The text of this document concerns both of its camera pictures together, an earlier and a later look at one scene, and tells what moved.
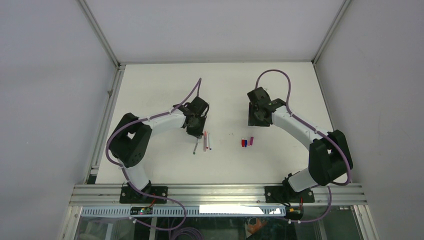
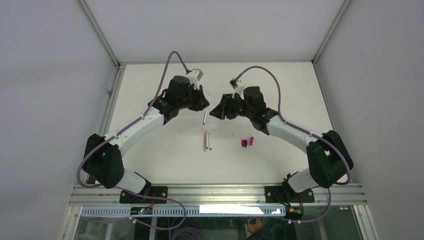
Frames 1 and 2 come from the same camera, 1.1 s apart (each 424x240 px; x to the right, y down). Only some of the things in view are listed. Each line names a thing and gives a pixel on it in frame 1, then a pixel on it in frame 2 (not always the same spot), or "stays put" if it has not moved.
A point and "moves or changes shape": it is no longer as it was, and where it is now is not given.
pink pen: [205, 140] stays put
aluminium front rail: [344, 195] stays put
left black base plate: [129, 195] stays put
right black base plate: [282, 194] stays put
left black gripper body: [197, 129] to [193, 100]
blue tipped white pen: [209, 141] stays put
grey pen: [197, 142] moves or changes shape
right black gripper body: [253, 118] to [236, 107]
